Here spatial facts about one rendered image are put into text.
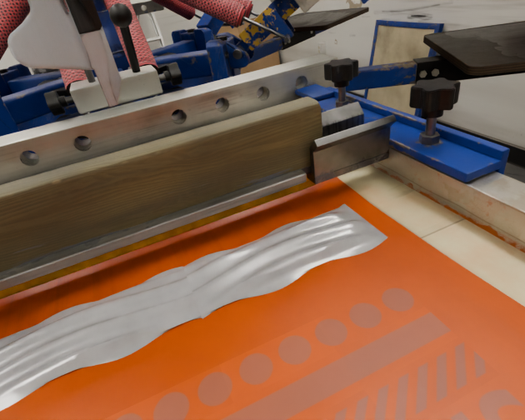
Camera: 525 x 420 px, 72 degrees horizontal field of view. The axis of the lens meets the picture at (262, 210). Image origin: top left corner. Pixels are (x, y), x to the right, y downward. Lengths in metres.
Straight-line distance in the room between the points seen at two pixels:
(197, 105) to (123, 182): 0.25
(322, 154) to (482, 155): 0.15
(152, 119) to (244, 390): 0.40
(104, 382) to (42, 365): 0.06
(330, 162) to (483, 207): 0.15
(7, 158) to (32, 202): 0.23
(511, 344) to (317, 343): 0.12
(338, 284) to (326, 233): 0.06
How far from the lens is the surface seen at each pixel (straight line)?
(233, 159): 0.35
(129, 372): 0.29
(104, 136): 0.55
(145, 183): 0.34
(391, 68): 1.03
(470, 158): 0.39
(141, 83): 0.59
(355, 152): 0.40
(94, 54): 0.29
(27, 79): 1.29
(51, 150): 0.56
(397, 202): 0.40
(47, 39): 0.30
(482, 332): 0.29
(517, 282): 0.33
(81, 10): 0.28
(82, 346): 0.32
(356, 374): 0.26
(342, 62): 0.52
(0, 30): 0.98
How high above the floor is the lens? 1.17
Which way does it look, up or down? 33 degrees down
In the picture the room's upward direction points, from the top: 10 degrees counter-clockwise
